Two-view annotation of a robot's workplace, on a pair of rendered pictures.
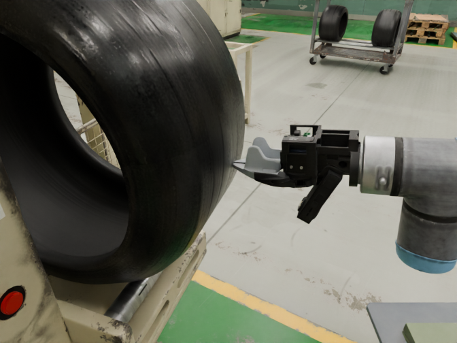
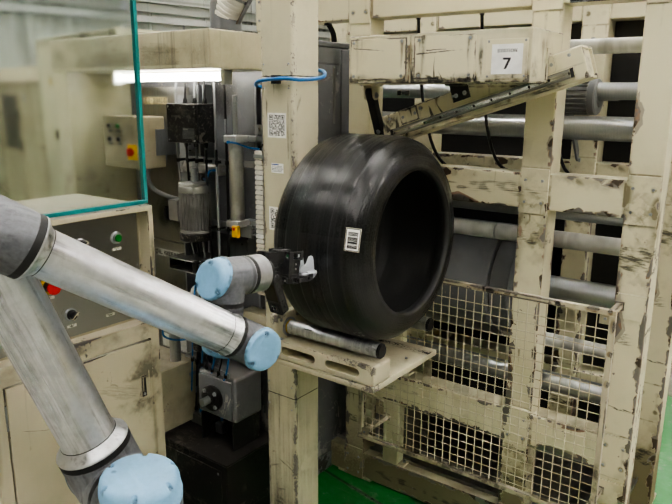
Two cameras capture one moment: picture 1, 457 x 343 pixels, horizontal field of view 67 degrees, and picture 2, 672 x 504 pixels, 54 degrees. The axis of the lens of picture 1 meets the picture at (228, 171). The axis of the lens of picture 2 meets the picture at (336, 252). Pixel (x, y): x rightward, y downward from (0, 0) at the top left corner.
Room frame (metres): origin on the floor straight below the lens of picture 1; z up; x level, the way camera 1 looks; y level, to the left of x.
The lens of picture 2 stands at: (1.09, -1.61, 1.60)
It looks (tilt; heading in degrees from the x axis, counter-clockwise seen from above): 13 degrees down; 107
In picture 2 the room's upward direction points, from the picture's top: straight up
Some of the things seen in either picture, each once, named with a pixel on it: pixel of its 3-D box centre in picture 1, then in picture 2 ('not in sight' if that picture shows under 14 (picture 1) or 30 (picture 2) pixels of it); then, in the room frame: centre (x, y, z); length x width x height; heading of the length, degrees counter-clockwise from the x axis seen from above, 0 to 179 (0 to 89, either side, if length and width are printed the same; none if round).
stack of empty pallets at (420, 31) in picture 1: (425, 27); not in sight; (8.12, -4.32, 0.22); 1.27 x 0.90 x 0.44; 150
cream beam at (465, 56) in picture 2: not in sight; (450, 60); (0.80, 0.53, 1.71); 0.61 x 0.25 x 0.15; 160
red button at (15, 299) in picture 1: (9, 301); not in sight; (0.31, 0.30, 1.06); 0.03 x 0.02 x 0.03; 160
